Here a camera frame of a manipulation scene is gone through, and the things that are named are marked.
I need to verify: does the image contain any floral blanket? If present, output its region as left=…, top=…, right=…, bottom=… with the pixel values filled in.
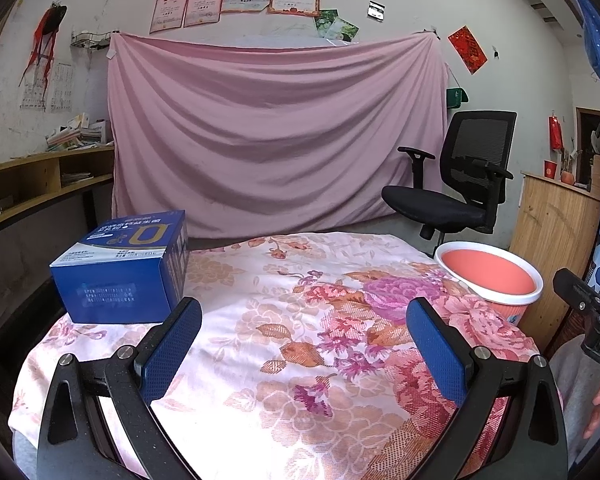
left=7, top=231, right=563, bottom=480

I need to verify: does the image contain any blue cardboard box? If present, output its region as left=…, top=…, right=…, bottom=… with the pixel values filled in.
left=49, top=209, right=191, bottom=325

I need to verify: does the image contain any wooden cabinet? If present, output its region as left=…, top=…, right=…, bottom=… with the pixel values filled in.
left=509, top=171, right=600, bottom=356

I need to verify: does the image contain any pink hanging sheet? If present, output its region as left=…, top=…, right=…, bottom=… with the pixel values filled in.
left=106, top=30, right=451, bottom=241

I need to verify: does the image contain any green flower photo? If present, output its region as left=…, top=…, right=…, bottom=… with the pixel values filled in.
left=330, top=16, right=361, bottom=43
left=314, top=8, right=341, bottom=36

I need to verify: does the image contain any orange bucket with white rim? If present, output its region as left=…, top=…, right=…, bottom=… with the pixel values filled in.
left=433, top=241, right=544, bottom=333

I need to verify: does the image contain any red hanging ornament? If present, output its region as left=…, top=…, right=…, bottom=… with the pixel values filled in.
left=548, top=115, right=564, bottom=151

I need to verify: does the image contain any person's grey clothing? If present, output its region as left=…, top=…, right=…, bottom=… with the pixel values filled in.
left=550, top=332, right=600, bottom=480

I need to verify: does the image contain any wire wall shelf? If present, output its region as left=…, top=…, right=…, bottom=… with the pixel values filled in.
left=70, top=31, right=112, bottom=52

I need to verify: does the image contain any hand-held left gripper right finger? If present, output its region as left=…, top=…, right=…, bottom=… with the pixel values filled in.
left=406, top=296, right=570, bottom=480

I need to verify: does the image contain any person's right hand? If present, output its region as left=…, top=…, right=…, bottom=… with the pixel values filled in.
left=582, top=375, right=600, bottom=441

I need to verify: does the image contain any stack of books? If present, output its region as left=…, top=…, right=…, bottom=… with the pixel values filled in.
left=45, top=112, right=112, bottom=152

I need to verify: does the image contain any black office chair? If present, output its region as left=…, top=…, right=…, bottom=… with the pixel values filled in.
left=381, top=110, right=518, bottom=247

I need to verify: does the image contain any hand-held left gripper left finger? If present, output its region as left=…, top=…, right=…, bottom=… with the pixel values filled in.
left=36, top=296, right=203, bottom=480

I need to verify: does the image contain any wooden wall shelf unit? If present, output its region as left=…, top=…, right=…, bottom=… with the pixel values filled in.
left=0, top=145, right=116, bottom=233

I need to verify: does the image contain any red tassel wall decoration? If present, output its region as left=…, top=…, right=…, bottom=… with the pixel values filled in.
left=20, top=4, right=68, bottom=86

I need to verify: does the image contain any red paper wall envelope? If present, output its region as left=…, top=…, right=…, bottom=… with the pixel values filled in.
left=447, top=25, right=488, bottom=75

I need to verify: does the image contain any paper wall calendar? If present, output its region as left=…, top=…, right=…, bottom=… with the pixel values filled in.
left=21, top=62, right=73, bottom=112

